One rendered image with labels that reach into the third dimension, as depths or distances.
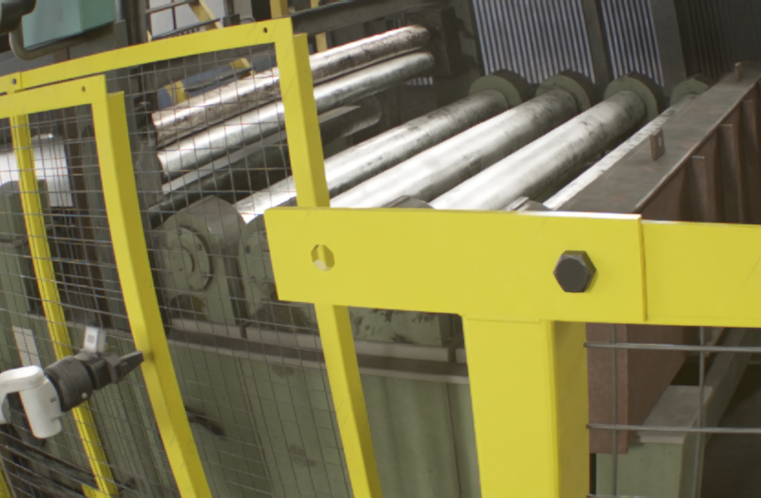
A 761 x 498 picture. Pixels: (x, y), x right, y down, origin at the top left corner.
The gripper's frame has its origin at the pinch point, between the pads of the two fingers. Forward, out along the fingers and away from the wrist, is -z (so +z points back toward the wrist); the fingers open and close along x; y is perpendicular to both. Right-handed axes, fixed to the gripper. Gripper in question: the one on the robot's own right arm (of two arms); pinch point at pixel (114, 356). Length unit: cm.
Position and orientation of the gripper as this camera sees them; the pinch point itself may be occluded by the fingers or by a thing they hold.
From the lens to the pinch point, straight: 195.5
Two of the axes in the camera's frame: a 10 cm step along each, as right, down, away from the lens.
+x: -8.3, -0.5, 5.6
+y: 1.4, 9.5, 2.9
